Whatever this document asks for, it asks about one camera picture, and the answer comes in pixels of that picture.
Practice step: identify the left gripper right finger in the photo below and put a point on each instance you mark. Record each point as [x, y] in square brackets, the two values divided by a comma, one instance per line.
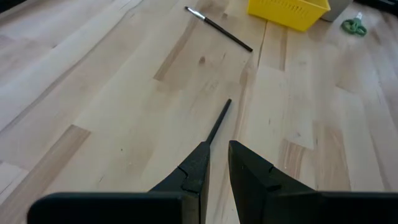
[264, 202]

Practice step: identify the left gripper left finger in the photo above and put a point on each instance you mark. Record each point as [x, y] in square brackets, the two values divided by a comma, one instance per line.
[186, 199]

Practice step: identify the thin black liner brush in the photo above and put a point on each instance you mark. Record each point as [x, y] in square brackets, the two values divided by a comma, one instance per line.
[219, 121]

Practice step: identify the black silver-ferruled paintbrush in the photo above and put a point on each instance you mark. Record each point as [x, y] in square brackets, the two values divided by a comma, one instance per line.
[224, 31]

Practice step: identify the yellow slotted plastic basket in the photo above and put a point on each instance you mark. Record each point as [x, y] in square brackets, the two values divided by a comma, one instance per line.
[289, 15]

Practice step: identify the green scissors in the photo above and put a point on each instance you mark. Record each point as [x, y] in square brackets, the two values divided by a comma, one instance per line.
[356, 25]

